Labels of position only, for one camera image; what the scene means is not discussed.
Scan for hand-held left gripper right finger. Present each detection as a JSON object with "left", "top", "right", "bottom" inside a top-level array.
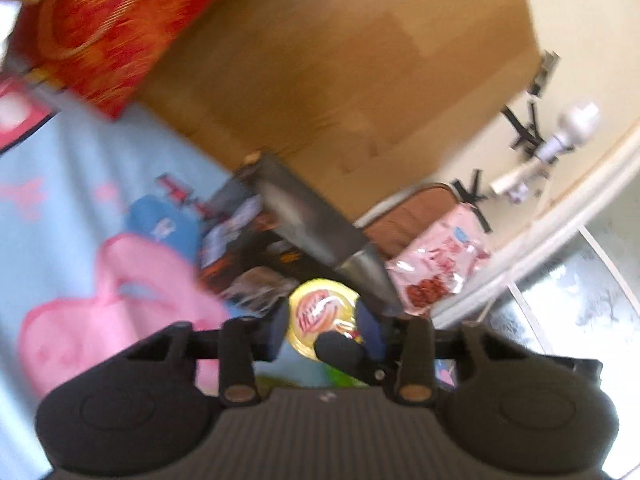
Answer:
[{"left": 356, "top": 305, "right": 527, "bottom": 407}]

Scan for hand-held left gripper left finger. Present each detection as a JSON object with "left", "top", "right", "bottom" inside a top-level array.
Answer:
[{"left": 122, "top": 305, "right": 292, "bottom": 407}]

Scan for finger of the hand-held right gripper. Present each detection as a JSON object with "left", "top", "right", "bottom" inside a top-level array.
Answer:
[{"left": 314, "top": 332, "right": 388, "bottom": 383}]

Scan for yellow round snack cup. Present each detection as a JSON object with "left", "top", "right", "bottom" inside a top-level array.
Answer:
[{"left": 287, "top": 279, "right": 362, "bottom": 362}]

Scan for black tin box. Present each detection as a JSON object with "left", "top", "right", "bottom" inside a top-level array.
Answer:
[{"left": 199, "top": 152, "right": 403, "bottom": 317}]

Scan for pink snack bag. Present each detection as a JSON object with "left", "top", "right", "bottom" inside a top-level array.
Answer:
[{"left": 384, "top": 205, "right": 493, "bottom": 318}]

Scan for black tape cross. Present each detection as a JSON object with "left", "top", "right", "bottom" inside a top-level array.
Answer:
[
  {"left": 501, "top": 101, "right": 560, "bottom": 162},
  {"left": 451, "top": 169, "right": 493, "bottom": 233}
]

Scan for printed cartoon bedsheet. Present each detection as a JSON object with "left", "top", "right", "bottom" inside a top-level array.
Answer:
[{"left": 0, "top": 80, "right": 461, "bottom": 480}]

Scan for wooden headboard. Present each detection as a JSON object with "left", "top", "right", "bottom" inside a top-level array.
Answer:
[{"left": 137, "top": 0, "right": 542, "bottom": 221}]

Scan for red gift box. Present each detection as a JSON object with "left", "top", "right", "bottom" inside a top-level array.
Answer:
[{"left": 10, "top": 0, "right": 243, "bottom": 120}]

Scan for red white packet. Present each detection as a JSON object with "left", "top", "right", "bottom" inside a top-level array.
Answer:
[{"left": 0, "top": 76, "right": 55, "bottom": 152}]

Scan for white wall charger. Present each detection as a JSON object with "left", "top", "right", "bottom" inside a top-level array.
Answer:
[{"left": 490, "top": 101, "right": 601, "bottom": 201}]

